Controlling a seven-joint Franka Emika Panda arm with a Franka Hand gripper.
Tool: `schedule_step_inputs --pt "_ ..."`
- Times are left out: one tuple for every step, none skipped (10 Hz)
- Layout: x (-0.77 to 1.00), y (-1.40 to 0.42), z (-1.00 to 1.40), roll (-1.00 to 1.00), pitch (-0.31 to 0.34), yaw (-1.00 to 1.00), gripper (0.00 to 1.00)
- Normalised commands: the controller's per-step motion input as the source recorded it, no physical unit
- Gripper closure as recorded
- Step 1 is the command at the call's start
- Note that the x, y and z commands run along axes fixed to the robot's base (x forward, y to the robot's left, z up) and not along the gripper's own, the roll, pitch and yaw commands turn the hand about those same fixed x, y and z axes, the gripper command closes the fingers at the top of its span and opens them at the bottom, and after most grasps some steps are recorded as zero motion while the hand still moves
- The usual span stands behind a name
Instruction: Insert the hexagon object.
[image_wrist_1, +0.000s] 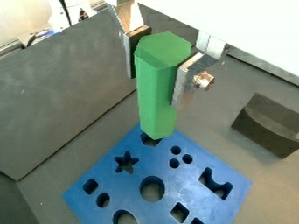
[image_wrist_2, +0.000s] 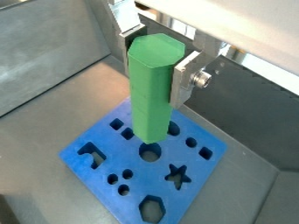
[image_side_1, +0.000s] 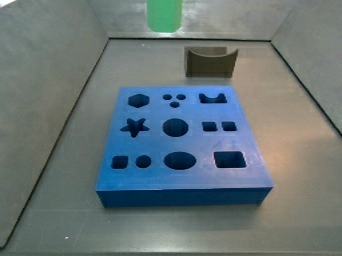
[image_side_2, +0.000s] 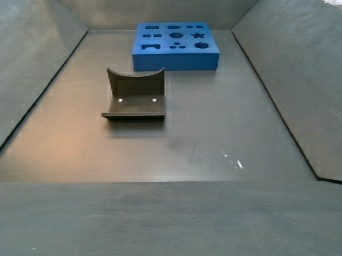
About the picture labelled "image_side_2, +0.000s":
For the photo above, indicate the black curved holder stand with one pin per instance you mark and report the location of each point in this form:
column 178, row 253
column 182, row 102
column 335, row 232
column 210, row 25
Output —
column 138, row 96

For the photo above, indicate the blue shape sorter block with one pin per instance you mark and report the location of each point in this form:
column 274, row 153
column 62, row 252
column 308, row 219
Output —
column 178, row 46

